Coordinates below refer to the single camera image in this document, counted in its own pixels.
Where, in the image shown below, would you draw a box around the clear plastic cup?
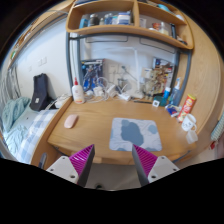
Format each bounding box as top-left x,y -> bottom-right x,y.
185,129 -> 199,145

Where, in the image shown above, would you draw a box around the teal blanket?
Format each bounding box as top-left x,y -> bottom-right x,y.
0,96 -> 32,134

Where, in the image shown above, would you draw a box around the red chip can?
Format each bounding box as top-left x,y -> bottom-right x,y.
176,93 -> 197,124

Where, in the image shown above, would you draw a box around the white flat box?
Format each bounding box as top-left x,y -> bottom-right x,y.
54,94 -> 72,108

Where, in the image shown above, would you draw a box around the colourful figure box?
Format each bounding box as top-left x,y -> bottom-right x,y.
151,58 -> 175,98

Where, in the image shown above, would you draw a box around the wooden wall shelf unit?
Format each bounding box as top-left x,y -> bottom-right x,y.
65,0 -> 195,51

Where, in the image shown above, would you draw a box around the teal round lid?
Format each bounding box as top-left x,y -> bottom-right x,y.
159,95 -> 171,108

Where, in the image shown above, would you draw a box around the white coiled cable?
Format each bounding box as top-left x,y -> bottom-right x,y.
84,77 -> 111,103

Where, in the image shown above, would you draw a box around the white charger block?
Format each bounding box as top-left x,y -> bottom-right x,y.
93,86 -> 105,98

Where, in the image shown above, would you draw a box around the pink computer mouse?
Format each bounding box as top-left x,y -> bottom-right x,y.
63,114 -> 79,130

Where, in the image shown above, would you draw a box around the grey metal desk frame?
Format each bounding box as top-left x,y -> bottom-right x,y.
65,31 -> 193,98

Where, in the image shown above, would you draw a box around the blue spray bottle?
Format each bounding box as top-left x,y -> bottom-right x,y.
170,77 -> 183,106

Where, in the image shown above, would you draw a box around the white red-capped pump bottle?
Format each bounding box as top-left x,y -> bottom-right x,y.
71,77 -> 86,105

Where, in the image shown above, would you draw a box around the black pen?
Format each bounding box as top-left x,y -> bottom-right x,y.
133,99 -> 154,104

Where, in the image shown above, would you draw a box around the white wall switch plate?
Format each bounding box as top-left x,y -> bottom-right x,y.
38,56 -> 48,67

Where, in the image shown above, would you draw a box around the clear glass jar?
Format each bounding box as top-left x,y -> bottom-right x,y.
116,78 -> 129,94

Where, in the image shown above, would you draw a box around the blue snack packet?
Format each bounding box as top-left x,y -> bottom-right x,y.
164,103 -> 183,118

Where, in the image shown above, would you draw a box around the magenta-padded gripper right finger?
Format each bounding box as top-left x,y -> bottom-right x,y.
131,143 -> 181,187

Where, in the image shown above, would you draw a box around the white mug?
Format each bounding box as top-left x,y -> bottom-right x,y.
181,113 -> 198,132

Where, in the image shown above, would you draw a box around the grey blue-patterned mouse pad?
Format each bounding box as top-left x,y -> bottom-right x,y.
109,117 -> 163,153

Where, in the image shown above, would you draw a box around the white power strip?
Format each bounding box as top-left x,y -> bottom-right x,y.
117,92 -> 132,102

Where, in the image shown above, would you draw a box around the blue robot model kit box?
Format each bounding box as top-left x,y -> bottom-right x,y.
80,58 -> 105,93

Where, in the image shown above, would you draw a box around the small white carton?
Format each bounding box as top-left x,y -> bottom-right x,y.
141,67 -> 154,81

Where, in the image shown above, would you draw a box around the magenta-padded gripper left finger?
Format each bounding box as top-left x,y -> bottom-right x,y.
45,143 -> 96,188

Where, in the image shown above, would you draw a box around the black bag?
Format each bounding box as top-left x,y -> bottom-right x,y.
29,73 -> 54,112

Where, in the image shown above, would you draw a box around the blue white plaid bedding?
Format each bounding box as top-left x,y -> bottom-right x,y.
14,109 -> 59,164

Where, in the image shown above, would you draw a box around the white wall outlet plate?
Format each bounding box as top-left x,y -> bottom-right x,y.
108,63 -> 129,83

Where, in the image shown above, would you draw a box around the tan robot figure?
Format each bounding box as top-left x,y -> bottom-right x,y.
143,71 -> 164,98

